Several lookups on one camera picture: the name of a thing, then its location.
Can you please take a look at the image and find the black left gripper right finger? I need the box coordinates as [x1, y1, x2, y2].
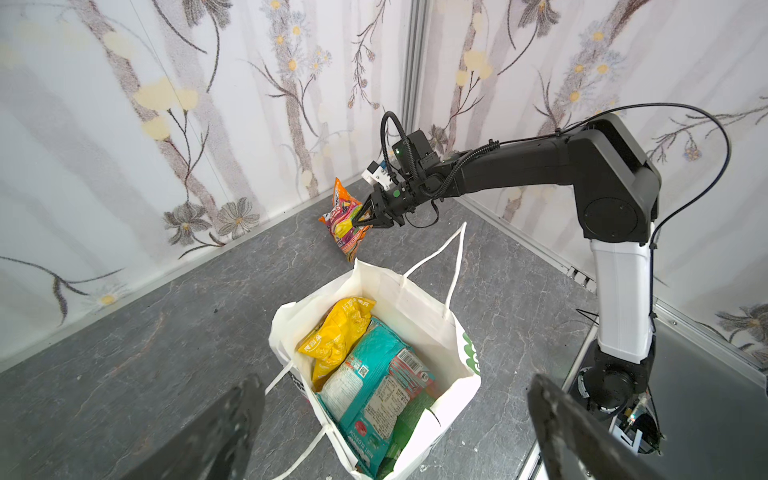
[527, 374, 662, 479]

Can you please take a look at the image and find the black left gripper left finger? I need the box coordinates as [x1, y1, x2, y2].
[124, 374, 266, 479]

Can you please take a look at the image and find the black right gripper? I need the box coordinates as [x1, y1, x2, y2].
[352, 185, 430, 229]

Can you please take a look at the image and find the pink orange candy bag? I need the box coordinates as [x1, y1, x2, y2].
[319, 178, 370, 263]

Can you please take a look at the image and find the white floral paper bag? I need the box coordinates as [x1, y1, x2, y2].
[269, 260, 481, 479]

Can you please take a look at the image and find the yellow chips bag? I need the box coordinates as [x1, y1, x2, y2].
[297, 297, 376, 391]

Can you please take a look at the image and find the teal snack bag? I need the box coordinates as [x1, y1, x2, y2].
[319, 317, 438, 478]

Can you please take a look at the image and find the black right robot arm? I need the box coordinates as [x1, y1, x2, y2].
[352, 108, 664, 416]

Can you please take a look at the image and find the green snack bag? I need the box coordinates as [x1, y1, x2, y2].
[375, 390, 442, 479]

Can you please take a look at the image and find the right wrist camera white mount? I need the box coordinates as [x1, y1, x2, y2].
[362, 161, 395, 191]

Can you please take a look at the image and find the right aluminium corner post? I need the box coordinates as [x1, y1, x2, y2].
[400, 1, 430, 132]

